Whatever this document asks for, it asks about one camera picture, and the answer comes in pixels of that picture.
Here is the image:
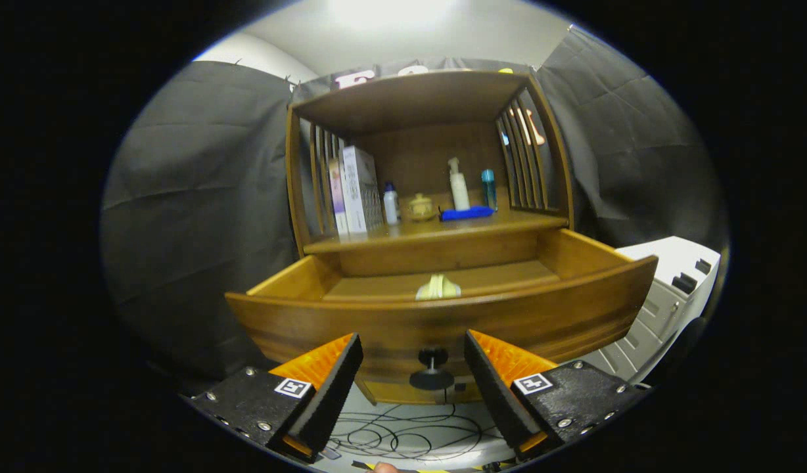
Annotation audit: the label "white appliance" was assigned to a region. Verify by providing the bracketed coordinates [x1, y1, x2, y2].
[578, 236, 721, 385]

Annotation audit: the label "white pump bottle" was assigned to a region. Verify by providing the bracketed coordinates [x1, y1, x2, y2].
[448, 157, 471, 212]

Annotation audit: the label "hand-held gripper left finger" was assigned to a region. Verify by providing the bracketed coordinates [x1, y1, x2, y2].
[180, 332, 365, 464]

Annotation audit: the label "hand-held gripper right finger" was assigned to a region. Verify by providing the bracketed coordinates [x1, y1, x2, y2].
[464, 328, 653, 464]

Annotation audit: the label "white patterned book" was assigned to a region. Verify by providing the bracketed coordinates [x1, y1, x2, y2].
[341, 146, 384, 235]

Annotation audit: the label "brown wooden cabinet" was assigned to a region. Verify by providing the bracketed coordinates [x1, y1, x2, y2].
[285, 69, 575, 405]

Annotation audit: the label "yellow lidded teacup with saucer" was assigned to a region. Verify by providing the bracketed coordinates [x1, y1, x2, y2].
[405, 192, 437, 222]

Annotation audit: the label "purple book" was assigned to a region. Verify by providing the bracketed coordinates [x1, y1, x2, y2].
[328, 156, 350, 237]

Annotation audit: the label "yellow scrub brush grey pad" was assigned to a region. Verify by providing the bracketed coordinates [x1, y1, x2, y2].
[415, 273, 462, 301]

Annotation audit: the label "brown wooden drawer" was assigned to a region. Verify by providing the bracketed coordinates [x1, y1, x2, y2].
[225, 228, 659, 385]

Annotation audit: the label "black floor cables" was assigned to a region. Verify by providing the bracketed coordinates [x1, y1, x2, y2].
[325, 388, 516, 470]

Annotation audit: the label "black drawer knob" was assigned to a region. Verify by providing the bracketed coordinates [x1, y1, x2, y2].
[409, 347, 455, 392]

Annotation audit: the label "blue folded cloth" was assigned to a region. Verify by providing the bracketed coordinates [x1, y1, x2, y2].
[440, 206, 496, 222]

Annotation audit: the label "wooden countertop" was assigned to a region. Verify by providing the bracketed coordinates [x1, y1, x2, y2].
[304, 207, 570, 256]

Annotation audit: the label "large ceiling light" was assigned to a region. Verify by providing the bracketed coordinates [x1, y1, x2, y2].
[328, 0, 457, 27]

